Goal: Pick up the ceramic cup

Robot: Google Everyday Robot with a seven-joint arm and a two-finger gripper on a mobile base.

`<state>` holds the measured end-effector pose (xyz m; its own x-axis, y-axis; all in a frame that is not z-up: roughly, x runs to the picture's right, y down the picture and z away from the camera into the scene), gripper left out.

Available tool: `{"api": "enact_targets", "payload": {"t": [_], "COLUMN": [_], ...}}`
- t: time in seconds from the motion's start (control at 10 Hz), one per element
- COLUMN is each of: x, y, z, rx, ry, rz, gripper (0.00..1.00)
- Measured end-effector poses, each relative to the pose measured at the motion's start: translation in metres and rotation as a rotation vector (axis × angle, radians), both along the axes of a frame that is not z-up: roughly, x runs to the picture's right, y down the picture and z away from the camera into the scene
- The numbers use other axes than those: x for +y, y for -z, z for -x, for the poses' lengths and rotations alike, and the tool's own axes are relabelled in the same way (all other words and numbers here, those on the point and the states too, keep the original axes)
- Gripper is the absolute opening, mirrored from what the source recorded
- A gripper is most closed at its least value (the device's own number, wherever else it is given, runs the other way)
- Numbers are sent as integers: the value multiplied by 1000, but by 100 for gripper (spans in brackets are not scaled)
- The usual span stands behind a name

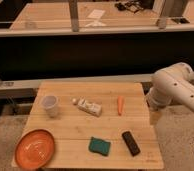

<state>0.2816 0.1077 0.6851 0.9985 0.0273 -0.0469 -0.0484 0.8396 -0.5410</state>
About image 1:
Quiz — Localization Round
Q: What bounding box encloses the orange plate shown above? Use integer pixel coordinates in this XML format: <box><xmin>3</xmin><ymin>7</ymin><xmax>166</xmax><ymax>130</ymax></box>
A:
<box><xmin>14</xmin><ymin>129</ymin><xmax>55</xmax><ymax>170</ymax></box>

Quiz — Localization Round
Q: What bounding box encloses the green sponge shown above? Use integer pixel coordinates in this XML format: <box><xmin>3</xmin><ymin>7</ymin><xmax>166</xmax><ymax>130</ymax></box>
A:
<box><xmin>88</xmin><ymin>137</ymin><xmax>111</xmax><ymax>156</ymax></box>

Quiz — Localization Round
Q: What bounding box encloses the black remote control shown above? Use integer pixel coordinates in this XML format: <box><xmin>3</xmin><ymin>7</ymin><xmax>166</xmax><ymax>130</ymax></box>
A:
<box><xmin>122</xmin><ymin>131</ymin><xmax>141</xmax><ymax>156</ymax></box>

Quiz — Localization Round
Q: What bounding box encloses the orange carrot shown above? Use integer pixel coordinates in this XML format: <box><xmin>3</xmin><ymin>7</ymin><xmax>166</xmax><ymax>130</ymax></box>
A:
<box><xmin>117</xmin><ymin>96</ymin><xmax>124</xmax><ymax>116</ymax></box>

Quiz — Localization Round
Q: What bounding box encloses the small white egg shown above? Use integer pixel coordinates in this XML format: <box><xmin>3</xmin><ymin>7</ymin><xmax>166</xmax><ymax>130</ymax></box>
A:
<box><xmin>72</xmin><ymin>98</ymin><xmax>78</xmax><ymax>105</ymax></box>

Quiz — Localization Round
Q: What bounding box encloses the black cable bundle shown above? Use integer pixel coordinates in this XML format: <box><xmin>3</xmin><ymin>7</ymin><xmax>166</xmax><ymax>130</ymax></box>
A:
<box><xmin>114</xmin><ymin>0</ymin><xmax>143</xmax><ymax>14</ymax></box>

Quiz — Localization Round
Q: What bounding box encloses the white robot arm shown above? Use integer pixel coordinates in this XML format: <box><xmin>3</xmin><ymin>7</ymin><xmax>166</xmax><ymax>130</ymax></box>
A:
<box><xmin>146</xmin><ymin>62</ymin><xmax>194</xmax><ymax>112</ymax></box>

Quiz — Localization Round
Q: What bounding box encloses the white paper sheet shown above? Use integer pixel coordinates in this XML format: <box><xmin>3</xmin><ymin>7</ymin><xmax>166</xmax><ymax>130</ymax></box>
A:
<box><xmin>88</xmin><ymin>9</ymin><xmax>105</xmax><ymax>19</ymax></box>

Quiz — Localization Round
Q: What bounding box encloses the grey metal post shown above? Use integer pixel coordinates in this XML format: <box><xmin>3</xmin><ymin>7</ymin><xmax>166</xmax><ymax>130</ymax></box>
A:
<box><xmin>68</xmin><ymin>0</ymin><xmax>79</xmax><ymax>32</ymax></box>
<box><xmin>157</xmin><ymin>0</ymin><xmax>174</xmax><ymax>29</ymax></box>

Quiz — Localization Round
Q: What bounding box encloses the grey metal post right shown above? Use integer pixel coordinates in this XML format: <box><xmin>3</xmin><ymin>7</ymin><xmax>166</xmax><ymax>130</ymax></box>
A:
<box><xmin>157</xmin><ymin>0</ymin><xmax>174</xmax><ymax>29</ymax></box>

